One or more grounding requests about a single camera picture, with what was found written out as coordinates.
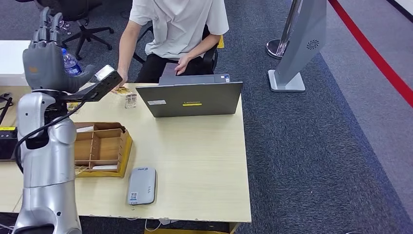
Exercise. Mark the person's left hand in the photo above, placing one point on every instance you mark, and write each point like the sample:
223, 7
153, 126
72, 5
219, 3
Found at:
182, 64

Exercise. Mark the person's right hand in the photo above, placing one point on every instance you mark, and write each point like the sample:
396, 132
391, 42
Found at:
122, 79

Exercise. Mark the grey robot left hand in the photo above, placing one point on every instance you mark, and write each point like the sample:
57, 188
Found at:
45, 66

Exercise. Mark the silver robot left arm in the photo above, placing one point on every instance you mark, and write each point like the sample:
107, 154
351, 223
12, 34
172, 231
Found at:
48, 168

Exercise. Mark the person's right forearm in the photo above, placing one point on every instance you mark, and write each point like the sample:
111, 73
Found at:
127, 48

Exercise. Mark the person's left forearm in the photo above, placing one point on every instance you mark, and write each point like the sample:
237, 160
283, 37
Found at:
203, 46

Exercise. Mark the clear acrylic card holder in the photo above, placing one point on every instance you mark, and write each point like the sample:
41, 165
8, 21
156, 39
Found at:
130, 101

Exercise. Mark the person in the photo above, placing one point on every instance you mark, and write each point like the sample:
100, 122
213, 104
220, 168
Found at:
177, 25

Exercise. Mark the white key card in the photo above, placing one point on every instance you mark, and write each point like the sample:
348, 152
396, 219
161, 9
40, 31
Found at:
105, 167
85, 129

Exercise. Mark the clear water bottle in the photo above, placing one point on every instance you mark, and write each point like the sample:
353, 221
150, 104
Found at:
71, 64

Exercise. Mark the black office chair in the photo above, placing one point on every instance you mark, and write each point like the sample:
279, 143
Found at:
210, 56
85, 30

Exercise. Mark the white desk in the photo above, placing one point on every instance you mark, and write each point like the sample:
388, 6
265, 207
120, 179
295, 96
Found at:
13, 59

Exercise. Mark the grey laptop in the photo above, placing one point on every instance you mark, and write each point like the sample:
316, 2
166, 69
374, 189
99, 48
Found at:
192, 100

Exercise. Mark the yellow floor tape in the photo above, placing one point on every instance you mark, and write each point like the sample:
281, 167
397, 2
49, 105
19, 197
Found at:
221, 42

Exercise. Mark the cardboard divider box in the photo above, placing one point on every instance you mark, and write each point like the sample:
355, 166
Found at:
103, 148

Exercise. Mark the black electronic device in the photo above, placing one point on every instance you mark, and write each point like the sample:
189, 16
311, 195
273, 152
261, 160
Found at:
7, 145

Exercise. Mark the grey kiosk stand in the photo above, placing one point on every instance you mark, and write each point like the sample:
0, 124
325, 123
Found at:
301, 42

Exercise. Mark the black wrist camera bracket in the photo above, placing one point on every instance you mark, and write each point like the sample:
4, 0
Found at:
103, 84

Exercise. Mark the chrome stanchion post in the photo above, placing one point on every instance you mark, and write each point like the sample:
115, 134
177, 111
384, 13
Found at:
285, 38

